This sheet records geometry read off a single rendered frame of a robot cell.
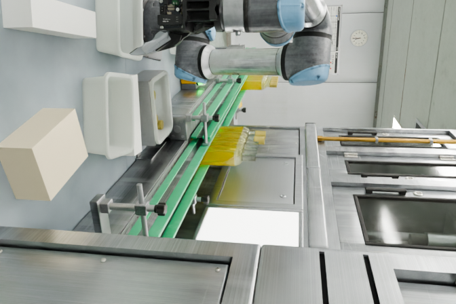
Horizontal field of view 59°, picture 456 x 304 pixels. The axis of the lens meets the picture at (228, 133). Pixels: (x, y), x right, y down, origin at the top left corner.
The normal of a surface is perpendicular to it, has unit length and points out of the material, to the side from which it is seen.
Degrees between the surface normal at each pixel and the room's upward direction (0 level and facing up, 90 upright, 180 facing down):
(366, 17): 90
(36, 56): 0
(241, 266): 90
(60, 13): 0
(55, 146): 0
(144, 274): 90
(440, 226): 90
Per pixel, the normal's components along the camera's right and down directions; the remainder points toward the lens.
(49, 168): 0.99, 0.03
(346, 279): -0.04, -0.94
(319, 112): -0.17, 0.35
